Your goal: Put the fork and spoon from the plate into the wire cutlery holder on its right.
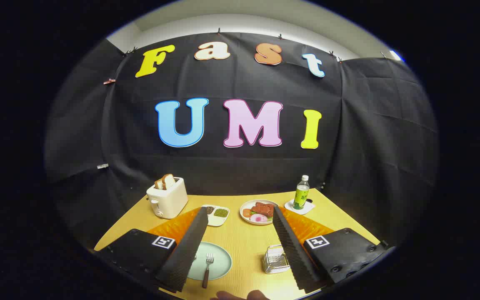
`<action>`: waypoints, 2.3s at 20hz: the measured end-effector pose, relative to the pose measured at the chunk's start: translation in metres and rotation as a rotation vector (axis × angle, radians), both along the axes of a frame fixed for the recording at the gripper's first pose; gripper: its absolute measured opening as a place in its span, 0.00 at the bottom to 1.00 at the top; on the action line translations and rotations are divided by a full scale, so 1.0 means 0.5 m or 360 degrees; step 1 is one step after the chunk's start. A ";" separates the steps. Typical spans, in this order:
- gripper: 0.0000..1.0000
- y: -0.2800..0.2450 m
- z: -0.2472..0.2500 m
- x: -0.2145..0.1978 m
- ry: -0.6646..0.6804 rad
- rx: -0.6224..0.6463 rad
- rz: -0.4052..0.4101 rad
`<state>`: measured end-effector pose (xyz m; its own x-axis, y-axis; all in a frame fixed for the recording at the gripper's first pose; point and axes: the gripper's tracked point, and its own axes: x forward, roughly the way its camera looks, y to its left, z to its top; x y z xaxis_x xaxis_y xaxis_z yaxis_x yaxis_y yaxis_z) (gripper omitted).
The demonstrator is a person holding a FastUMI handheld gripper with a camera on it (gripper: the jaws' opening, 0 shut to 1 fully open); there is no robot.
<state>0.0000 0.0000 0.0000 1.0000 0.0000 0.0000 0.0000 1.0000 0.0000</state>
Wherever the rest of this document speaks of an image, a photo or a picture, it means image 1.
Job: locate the light green plate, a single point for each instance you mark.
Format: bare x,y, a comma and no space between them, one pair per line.
219,266

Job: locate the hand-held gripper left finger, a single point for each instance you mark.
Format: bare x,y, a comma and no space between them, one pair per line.
188,246

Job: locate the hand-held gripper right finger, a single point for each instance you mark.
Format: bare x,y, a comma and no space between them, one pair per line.
292,246

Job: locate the green label drink bottle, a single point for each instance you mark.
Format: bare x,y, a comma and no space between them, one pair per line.
301,198

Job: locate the white divided bean tray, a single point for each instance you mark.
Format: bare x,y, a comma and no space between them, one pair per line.
221,220

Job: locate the perforated metal basket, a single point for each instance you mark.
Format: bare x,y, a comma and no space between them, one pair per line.
275,262

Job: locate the white food plate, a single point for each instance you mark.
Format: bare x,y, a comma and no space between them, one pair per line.
243,219

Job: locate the small toast slice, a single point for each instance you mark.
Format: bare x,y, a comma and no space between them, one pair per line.
158,184

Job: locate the brown meat slices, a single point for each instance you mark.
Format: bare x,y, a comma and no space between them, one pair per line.
263,208

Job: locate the pink ham slice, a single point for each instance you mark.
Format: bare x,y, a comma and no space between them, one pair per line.
258,218

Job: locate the white square coaster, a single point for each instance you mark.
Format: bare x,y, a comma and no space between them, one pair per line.
306,211

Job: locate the large toast slice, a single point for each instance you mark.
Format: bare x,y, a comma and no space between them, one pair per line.
168,181

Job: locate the orange carrot slice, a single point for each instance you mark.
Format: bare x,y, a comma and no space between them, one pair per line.
246,213

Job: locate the pink clip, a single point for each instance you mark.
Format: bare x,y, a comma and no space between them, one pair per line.
108,81

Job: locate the white toaster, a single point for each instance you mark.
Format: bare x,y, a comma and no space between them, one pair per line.
169,200

